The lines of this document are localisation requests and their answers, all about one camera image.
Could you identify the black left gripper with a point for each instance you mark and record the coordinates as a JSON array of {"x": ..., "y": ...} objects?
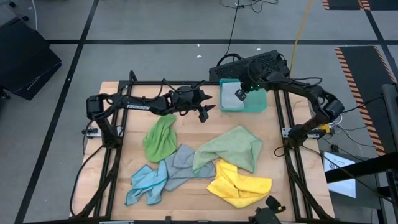
[{"x": 194, "y": 99}]

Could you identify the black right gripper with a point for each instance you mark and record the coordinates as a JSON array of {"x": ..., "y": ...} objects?
[{"x": 252, "y": 81}]

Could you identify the grey waffle weave towel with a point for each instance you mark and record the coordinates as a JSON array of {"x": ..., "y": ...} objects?
[{"x": 230, "y": 99}]

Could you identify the pale green teal-edged towel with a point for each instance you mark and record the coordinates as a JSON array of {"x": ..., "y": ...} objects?
[{"x": 233, "y": 146}]

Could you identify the grey ribbed microfiber towel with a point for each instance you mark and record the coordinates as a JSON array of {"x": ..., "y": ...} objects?
[{"x": 183, "y": 161}]

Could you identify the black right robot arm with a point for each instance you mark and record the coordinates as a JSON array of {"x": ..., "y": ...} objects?
[{"x": 298, "y": 88}]

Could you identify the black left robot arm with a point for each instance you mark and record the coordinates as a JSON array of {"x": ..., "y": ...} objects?
[{"x": 136, "y": 107}]

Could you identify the bright green microfiber towel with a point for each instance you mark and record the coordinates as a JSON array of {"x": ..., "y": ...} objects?
[{"x": 160, "y": 140}]

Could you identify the yellow microfiber towel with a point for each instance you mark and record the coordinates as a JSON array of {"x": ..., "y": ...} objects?
[{"x": 242, "y": 189}]

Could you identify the teal plastic bin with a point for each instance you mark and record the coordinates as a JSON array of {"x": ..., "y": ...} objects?
[{"x": 256, "y": 104}]

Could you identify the black perforated computer case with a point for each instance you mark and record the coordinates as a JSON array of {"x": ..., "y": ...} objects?
[{"x": 267, "y": 63}]

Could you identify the yellow connector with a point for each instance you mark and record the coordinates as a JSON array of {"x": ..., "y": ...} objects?
[{"x": 325, "y": 128}]

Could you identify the light blue teal-edged towel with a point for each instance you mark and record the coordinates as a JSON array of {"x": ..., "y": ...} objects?
[{"x": 146, "y": 183}]

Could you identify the black hazard-striped floor mat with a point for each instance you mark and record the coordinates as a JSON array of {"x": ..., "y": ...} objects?
[
  {"x": 363, "y": 81},
  {"x": 342, "y": 3}
]

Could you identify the white paper sheet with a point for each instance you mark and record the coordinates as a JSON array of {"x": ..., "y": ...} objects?
[{"x": 342, "y": 189}]

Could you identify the silver aluminium extrusion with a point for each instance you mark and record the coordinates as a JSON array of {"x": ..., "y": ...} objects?
[{"x": 116, "y": 222}]

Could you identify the black flat case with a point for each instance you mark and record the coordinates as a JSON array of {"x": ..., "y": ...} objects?
[{"x": 25, "y": 62}]

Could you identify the black plastic bracket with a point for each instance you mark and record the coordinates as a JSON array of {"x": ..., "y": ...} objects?
[{"x": 168, "y": 219}]

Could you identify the black neighbouring rig frame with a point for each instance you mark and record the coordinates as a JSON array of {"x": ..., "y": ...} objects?
[{"x": 357, "y": 169}]

